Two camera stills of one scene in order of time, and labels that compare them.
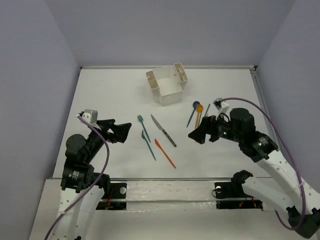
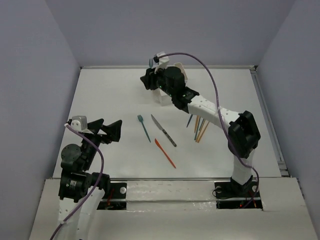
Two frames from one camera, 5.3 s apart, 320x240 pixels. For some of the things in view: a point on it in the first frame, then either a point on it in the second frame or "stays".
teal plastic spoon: [144, 138] → [151, 62]
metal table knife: [166, 133] stays
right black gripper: [208, 126] → [150, 75]
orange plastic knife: [159, 146] stays
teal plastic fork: [140, 119] stays
